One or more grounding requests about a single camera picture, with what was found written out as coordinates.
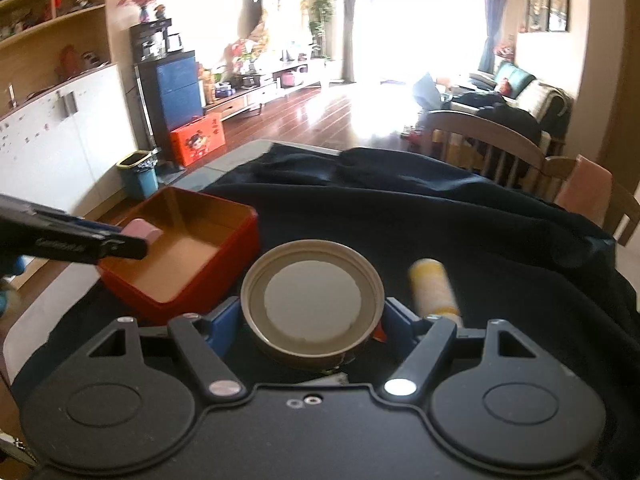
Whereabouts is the wooden chair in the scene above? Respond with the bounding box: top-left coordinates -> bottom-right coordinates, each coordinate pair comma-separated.
420,110 -> 639,246

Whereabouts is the pink eraser block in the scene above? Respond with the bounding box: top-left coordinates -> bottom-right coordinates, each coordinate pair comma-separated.
122,218 -> 163,245

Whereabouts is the blue black cabinet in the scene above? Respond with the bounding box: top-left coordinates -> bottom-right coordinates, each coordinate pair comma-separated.
129,18 -> 203,159

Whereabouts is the blue gloved hand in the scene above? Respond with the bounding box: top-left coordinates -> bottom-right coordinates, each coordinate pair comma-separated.
0,256 -> 25,316

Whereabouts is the red rectangular tin box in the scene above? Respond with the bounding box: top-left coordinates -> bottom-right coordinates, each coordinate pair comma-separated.
98,188 -> 260,325

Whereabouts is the red gift box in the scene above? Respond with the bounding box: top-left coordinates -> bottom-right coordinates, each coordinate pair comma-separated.
169,113 -> 226,167

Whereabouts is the yellow white cylinder tube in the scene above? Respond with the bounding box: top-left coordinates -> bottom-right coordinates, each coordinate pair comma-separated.
409,259 -> 463,327

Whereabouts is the round metal jar lid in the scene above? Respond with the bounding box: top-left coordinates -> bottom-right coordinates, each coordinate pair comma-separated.
240,240 -> 385,372

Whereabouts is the white tv console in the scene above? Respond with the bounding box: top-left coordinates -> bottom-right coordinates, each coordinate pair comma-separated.
203,58 -> 331,120

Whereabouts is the white sideboard cabinet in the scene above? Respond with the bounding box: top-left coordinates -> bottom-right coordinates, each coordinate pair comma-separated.
0,64 -> 137,216

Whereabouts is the teal sofa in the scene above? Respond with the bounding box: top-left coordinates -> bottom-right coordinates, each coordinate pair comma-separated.
452,61 -> 574,142

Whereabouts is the pink cloth on chair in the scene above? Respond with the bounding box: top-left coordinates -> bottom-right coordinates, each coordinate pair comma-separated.
554,155 -> 613,226

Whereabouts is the teal trash bin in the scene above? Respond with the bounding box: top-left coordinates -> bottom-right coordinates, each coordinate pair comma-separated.
115,151 -> 158,200

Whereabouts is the wooden wall shelf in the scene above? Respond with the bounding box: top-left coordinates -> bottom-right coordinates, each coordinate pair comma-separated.
1,0 -> 112,114

